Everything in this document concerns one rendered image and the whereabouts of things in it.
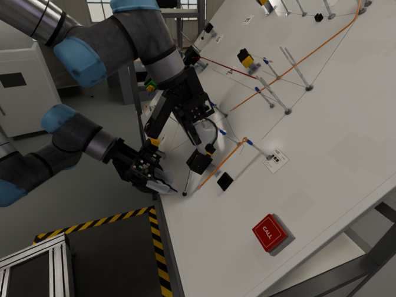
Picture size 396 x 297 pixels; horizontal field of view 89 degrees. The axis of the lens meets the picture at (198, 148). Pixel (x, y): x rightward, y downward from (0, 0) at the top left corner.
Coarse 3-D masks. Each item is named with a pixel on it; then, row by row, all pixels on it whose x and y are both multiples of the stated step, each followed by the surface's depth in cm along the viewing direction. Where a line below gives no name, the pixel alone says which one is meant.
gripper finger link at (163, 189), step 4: (148, 180) 53; (152, 180) 55; (148, 184) 54; (152, 184) 54; (156, 184) 53; (160, 184) 52; (164, 184) 52; (152, 188) 54; (156, 188) 54; (160, 188) 54; (164, 188) 53; (168, 188) 52; (160, 192) 55; (164, 192) 55; (168, 192) 56; (172, 192) 57; (176, 192) 57
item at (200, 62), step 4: (188, 48) 91; (192, 48) 88; (184, 52) 92; (188, 52) 89; (192, 52) 87; (196, 52) 87; (188, 56) 88; (192, 56) 91; (196, 56) 90; (188, 60) 89; (192, 60) 92; (196, 60) 89; (200, 60) 93; (192, 64) 90; (200, 64) 95; (204, 64) 94; (208, 64) 94; (204, 68) 95
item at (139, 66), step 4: (136, 64) 148; (140, 64) 148; (136, 68) 137; (140, 68) 137; (144, 68) 137; (136, 72) 129; (140, 72) 130; (144, 72) 131; (136, 76) 130; (140, 76) 131; (144, 76) 132; (140, 80) 132; (144, 80) 133
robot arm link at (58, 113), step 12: (60, 108) 45; (48, 120) 44; (60, 120) 44; (72, 120) 45; (84, 120) 47; (48, 132) 46; (60, 132) 45; (72, 132) 45; (84, 132) 46; (96, 132) 47; (60, 144) 48; (72, 144) 47; (84, 144) 46
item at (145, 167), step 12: (120, 144) 48; (108, 156) 48; (120, 156) 48; (132, 156) 49; (144, 156) 50; (156, 156) 52; (132, 168) 47; (144, 168) 50; (132, 180) 52; (144, 180) 50
